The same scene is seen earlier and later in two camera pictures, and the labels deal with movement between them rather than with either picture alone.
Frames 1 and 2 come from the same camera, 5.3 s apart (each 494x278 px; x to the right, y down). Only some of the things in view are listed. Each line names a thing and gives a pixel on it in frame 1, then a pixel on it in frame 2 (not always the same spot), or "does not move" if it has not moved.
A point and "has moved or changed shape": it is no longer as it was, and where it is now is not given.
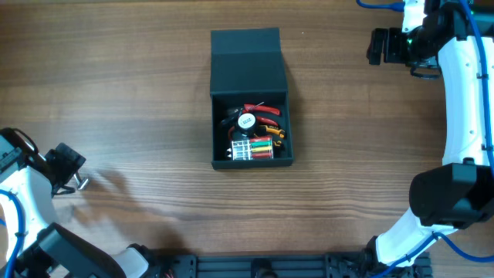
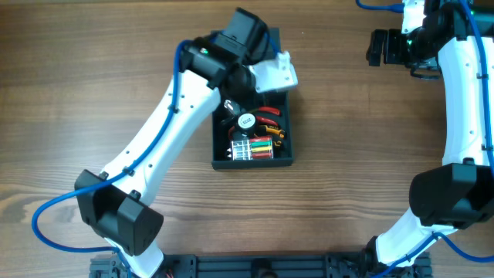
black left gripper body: x=67 y=163 to x=239 y=81
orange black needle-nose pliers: x=264 y=130 does not move
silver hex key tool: x=81 y=183 has moved or changed shape
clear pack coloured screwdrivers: x=255 y=148 does not move
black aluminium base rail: x=285 y=266 does not move
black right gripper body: x=386 y=46 does not move
